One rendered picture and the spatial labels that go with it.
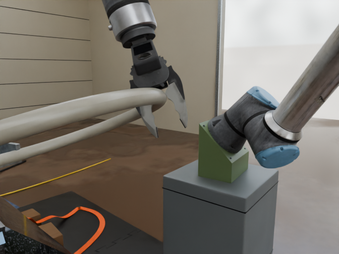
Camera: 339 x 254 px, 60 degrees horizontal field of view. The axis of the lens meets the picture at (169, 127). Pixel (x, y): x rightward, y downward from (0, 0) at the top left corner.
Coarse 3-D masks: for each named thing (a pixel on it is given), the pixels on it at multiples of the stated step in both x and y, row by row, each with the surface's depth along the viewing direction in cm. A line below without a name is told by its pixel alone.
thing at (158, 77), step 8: (136, 32) 57; (144, 32) 57; (152, 32) 59; (128, 40) 58; (136, 40) 59; (144, 40) 59; (152, 72) 58; (160, 72) 57; (168, 72) 57; (136, 80) 58; (144, 80) 58; (152, 80) 58; (160, 80) 57; (160, 88) 64
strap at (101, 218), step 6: (84, 210) 275; (90, 210) 275; (48, 216) 244; (54, 216) 246; (66, 216) 262; (102, 216) 264; (36, 222) 232; (102, 222) 253; (102, 228) 244; (96, 234) 235; (90, 240) 227; (84, 246) 219; (78, 252) 212
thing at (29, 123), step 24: (96, 96) 40; (120, 96) 42; (144, 96) 47; (0, 120) 36; (24, 120) 36; (48, 120) 37; (72, 120) 38; (120, 120) 78; (0, 144) 36; (48, 144) 79
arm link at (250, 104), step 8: (256, 88) 118; (248, 96) 118; (256, 96) 115; (264, 96) 114; (272, 96) 124; (240, 104) 121; (248, 104) 117; (256, 104) 116; (264, 104) 114; (272, 104) 114; (232, 112) 123; (240, 112) 120; (248, 112) 116; (256, 112) 114; (264, 112) 113; (232, 120) 122; (240, 120) 120; (248, 120) 115; (240, 128) 121
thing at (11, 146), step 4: (8, 144) 76; (12, 144) 75; (16, 144) 75; (0, 148) 78; (4, 148) 77; (8, 148) 76; (12, 148) 76; (16, 148) 75; (0, 152) 79; (4, 152) 78; (8, 164) 73; (12, 164) 74
